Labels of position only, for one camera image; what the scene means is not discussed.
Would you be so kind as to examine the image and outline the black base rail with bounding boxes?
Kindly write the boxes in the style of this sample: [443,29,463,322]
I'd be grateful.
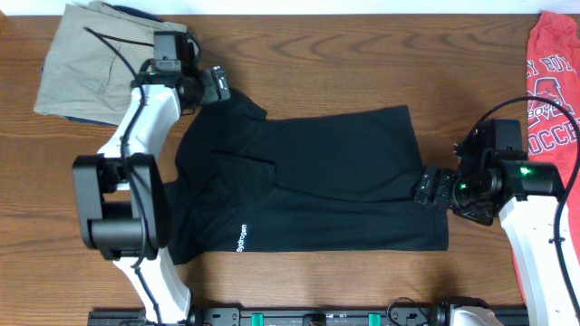
[87,303,531,326]

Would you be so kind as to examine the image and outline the black polo shirt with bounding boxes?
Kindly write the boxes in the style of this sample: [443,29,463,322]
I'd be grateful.
[167,91,449,264]

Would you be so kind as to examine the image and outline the red printed t-shirt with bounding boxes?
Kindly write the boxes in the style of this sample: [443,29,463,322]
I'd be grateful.
[511,10,580,304]

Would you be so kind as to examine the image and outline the folded khaki pants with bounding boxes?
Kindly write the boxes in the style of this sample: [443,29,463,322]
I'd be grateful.
[33,0,189,126]

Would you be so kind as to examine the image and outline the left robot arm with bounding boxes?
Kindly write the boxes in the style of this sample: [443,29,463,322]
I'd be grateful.
[72,63,230,325]

